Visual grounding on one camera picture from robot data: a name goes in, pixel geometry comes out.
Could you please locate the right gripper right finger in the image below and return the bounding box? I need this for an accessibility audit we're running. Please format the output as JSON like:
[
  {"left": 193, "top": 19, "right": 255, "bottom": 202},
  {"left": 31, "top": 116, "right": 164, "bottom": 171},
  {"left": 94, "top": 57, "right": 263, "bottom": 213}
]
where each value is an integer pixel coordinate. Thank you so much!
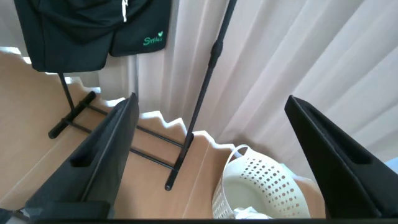
[{"left": 284, "top": 95, "right": 398, "bottom": 218}]

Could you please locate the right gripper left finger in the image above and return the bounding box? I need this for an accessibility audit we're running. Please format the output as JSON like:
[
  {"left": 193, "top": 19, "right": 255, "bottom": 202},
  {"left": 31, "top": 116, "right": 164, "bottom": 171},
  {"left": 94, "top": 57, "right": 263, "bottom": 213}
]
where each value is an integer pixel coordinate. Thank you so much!
[{"left": 25, "top": 92, "right": 140, "bottom": 218}]

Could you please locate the black garment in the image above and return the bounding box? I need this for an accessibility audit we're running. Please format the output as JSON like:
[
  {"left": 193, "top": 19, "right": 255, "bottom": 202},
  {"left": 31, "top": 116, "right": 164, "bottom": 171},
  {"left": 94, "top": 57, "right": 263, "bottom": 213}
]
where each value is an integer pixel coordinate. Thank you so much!
[{"left": 14, "top": 0, "right": 172, "bottom": 73}]

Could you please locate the white laundry basket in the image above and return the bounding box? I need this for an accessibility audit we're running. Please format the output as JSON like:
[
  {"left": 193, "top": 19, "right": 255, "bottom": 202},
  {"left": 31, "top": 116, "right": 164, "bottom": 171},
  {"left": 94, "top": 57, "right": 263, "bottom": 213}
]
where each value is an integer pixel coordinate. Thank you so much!
[{"left": 211, "top": 144, "right": 312, "bottom": 220}]

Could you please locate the black clothes rack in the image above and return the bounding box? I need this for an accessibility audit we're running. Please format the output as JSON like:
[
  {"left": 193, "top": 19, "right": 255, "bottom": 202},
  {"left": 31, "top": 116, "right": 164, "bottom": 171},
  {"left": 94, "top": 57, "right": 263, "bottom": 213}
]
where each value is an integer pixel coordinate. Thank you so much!
[{"left": 48, "top": 0, "right": 239, "bottom": 192}]

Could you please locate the white garment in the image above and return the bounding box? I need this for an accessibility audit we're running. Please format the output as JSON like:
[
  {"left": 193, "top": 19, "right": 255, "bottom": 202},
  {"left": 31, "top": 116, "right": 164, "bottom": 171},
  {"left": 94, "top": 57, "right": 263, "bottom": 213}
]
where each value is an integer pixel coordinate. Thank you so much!
[{"left": 233, "top": 207, "right": 274, "bottom": 220}]

